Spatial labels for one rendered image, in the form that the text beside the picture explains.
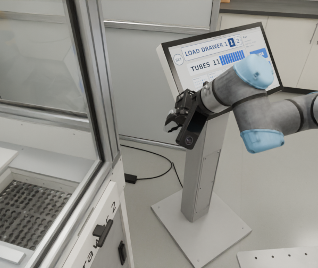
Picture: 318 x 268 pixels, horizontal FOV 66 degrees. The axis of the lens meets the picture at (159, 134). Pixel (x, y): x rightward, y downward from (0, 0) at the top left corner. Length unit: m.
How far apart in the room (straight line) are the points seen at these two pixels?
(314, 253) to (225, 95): 0.57
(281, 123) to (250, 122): 0.06
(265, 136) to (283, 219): 1.46
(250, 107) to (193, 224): 1.27
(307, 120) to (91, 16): 0.47
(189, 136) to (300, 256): 0.49
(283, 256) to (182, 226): 0.92
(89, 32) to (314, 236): 1.77
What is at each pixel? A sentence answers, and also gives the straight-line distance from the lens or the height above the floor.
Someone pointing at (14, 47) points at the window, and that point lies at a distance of 0.41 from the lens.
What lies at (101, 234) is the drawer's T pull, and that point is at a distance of 0.67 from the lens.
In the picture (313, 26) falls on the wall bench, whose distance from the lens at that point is 3.11.
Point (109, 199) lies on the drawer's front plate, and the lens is 0.72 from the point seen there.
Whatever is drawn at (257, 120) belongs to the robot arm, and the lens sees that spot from 0.51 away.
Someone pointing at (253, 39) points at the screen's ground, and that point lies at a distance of 1.17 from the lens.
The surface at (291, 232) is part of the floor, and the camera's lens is 1.91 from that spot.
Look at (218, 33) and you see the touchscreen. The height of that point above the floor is 1.19.
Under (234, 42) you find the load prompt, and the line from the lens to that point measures 1.09.
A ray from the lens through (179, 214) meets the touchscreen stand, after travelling 1.73.
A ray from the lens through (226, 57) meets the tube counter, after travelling 1.04.
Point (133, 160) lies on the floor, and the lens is 2.11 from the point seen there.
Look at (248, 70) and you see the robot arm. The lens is 0.52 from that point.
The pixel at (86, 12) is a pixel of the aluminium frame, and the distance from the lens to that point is 0.53.
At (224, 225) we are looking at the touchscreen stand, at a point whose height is 0.04.
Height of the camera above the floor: 1.48
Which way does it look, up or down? 39 degrees down
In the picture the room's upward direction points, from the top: straight up
